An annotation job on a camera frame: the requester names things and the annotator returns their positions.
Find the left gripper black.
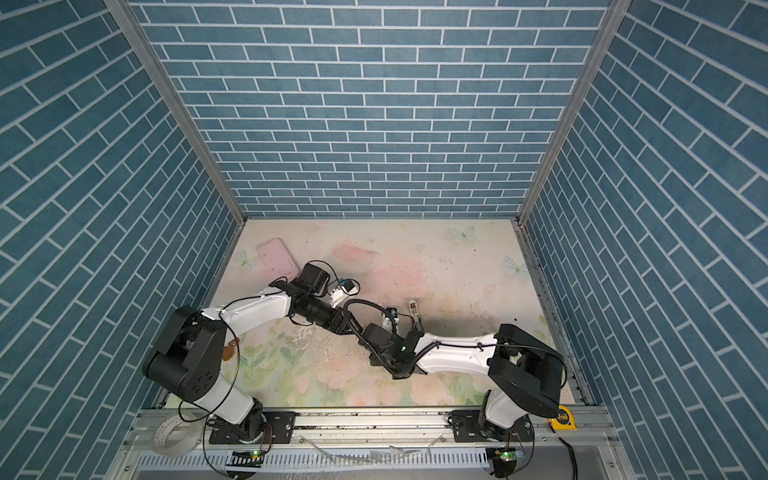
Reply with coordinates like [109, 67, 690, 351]
[300, 295, 364, 334]

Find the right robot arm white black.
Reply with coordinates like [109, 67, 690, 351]
[358, 324, 566, 441]

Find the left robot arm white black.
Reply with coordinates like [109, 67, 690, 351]
[142, 263, 360, 429]

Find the pink phone case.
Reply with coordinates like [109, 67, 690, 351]
[256, 238, 299, 280]

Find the floral table mat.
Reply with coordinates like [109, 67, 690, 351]
[212, 219, 553, 408]

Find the yellow tape measure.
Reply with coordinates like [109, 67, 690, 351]
[549, 405, 577, 432]

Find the clear tape roll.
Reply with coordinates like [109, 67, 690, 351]
[151, 416, 203, 458]

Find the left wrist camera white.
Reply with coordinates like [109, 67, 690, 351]
[329, 279, 360, 308]

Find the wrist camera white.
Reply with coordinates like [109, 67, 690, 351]
[329, 279, 360, 308]
[382, 307, 399, 330]

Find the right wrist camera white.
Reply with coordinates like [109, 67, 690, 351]
[382, 307, 399, 330]

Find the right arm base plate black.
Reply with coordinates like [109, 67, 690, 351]
[448, 408, 535, 443]

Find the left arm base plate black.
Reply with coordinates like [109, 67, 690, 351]
[207, 411, 297, 446]

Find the aluminium rail frame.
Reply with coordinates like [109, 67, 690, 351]
[108, 406, 633, 479]

